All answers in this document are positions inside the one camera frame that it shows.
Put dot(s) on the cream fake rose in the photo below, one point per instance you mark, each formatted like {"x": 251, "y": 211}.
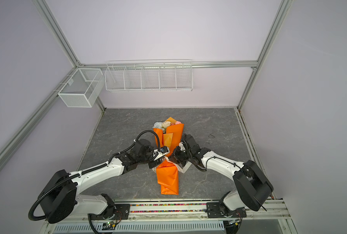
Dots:
{"x": 166, "y": 124}

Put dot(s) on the white printed ribbon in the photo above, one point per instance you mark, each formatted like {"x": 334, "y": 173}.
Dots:
{"x": 167, "y": 163}

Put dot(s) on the white wire shelf basket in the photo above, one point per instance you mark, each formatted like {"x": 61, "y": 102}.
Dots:
{"x": 149, "y": 75}

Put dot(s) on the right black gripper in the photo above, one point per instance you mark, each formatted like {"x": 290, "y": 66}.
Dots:
{"x": 174, "y": 156}

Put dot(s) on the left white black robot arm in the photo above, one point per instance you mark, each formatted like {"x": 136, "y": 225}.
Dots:
{"x": 62, "y": 197}

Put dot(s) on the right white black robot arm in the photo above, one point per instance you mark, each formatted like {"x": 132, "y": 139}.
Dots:
{"x": 252, "y": 186}

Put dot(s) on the orange wrapping paper sheet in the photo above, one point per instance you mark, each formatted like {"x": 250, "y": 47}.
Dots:
{"x": 168, "y": 177}

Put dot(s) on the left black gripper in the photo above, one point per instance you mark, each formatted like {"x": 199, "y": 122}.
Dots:
{"x": 155, "y": 163}

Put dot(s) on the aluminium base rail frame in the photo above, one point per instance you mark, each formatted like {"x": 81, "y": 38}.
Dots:
{"x": 274, "y": 218}

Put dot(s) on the white fake rose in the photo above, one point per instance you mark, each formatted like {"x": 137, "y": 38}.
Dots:
{"x": 158, "y": 125}

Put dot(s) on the white mesh box basket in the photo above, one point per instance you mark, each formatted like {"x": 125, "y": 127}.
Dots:
{"x": 83, "y": 88}

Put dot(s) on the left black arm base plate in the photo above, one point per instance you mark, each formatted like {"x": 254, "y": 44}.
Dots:
{"x": 115, "y": 212}

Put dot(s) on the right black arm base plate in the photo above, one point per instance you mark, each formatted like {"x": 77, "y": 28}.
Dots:
{"x": 217, "y": 210}

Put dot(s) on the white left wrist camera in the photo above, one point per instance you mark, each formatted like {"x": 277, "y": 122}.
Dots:
{"x": 162, "y": 152}

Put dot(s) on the white slotted cable duct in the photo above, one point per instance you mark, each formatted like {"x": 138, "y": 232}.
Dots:
{"x": 140, "y": 227}

